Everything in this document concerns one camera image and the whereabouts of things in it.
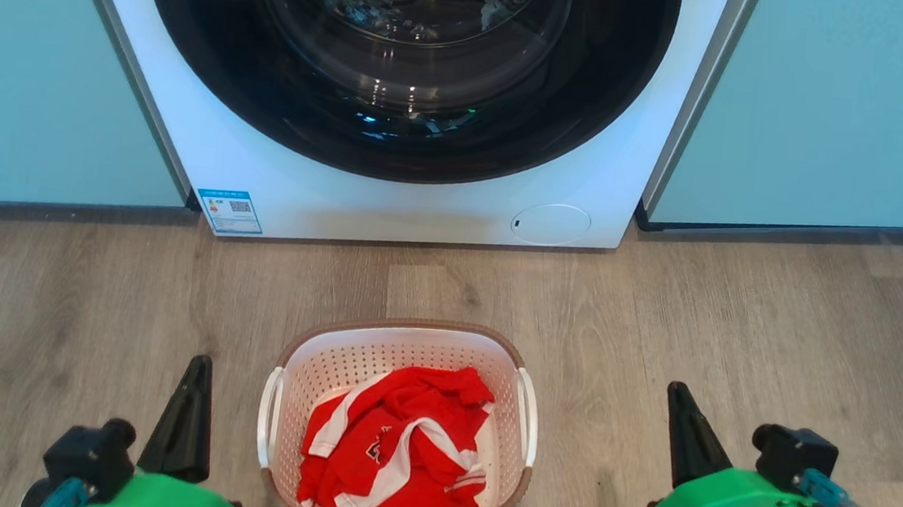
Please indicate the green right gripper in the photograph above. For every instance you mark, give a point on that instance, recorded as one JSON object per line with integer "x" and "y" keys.
{"x": 712, "y": 501}

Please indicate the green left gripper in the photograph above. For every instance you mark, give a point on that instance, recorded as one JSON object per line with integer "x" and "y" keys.
{"x": 168, "y": 502}

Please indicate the white perforated laundry basket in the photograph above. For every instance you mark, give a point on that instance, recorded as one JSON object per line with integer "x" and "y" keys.
{"x": 353, "y": 351}

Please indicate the blue energy label sticker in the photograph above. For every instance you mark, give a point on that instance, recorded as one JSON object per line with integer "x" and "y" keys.
{"x": 230, "y": 212}

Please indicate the red and white garment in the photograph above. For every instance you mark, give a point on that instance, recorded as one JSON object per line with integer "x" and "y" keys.
{"x": 403, "y": 437}

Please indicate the round white filter cover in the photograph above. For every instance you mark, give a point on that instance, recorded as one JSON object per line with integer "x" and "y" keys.
{"x": 550, "y": 225}

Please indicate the white front-load washing machine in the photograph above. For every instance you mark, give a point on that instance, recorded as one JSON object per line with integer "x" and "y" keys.
{"x": 414, "y": 209}

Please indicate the black round washer door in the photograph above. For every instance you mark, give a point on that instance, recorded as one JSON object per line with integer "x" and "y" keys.
{"x": 230, "y": 79}

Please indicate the wide pale teal cabinet door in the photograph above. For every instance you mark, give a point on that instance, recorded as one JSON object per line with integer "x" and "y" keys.
{"x": 832, "y": 107}

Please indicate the large pale teal cabinet panel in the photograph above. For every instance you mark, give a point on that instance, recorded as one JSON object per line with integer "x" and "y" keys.
{"x": 33, "y": 86}

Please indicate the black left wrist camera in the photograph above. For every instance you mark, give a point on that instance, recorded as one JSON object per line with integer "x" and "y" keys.
{"x": 87, "y": 450}

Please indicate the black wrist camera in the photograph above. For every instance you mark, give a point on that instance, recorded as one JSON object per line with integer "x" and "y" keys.
{"x": 792, "y": 455}
{"x": 87, "y": 450}

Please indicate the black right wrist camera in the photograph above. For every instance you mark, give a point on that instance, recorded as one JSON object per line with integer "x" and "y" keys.
{"x": 792, "y": 455}

